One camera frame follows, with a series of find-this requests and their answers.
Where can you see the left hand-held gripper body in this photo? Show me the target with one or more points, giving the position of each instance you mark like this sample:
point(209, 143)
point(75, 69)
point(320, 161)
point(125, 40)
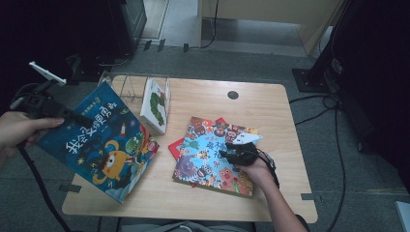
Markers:
point(38, 103)

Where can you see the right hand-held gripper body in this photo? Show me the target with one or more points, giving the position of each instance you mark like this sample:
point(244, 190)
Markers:
point(245, 153)

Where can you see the light blue many-monsters picture book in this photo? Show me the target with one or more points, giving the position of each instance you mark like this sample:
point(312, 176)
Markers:
point(203, 164)

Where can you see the dark blue monster picture book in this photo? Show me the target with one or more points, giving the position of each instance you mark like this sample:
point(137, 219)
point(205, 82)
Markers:
point(96, 145)

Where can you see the red picture book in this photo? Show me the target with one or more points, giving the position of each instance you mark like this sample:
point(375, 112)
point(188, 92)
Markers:
point(175, 149)

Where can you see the clear acrylic book rack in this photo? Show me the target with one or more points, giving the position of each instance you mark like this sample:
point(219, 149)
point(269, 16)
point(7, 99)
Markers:
point(132, 85)

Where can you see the white caterpillar picture book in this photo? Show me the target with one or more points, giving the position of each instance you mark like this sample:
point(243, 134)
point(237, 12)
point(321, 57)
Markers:
point(155, 106)

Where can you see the person's right hand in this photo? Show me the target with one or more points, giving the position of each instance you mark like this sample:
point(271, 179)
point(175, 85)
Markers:
point(259, 172)

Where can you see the person's left hand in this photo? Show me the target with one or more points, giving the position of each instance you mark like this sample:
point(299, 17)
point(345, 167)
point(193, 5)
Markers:
point(16, 132)

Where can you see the black floor stand base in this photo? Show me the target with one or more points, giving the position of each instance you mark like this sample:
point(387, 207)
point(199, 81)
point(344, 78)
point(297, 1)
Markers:
point(87, 69)

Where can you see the grey table edge tape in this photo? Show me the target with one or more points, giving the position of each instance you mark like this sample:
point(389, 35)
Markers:
point(72, 188)
point(307, 196)

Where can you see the person's grey clothing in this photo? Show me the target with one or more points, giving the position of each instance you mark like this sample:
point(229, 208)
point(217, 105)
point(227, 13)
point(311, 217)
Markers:
point(180, 227)

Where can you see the dark cabinet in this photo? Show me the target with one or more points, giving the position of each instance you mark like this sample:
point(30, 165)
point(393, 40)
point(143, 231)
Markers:
point(129, 22)

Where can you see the black metal stand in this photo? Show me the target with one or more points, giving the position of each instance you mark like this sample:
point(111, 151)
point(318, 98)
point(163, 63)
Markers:
point(322, 64)

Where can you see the beige wooden furniture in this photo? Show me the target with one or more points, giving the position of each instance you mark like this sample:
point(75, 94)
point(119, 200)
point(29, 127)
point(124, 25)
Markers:
point(274, 9)

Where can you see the white flat object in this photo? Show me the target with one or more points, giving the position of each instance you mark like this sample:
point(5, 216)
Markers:
point(404, 216)

